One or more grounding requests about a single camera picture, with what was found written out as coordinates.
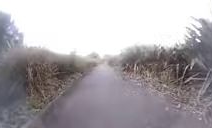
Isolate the grey asphalt path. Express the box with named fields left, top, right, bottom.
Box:
left=25, top=62, right=208, bottom=128

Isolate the dry reed bank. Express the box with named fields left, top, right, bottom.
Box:
left=0, top=47, right=100, bottom=128
left=107, top=6, right=212, bottom=128

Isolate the dark tree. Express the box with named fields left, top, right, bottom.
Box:
left=0, top=9, right=25, bottom=56

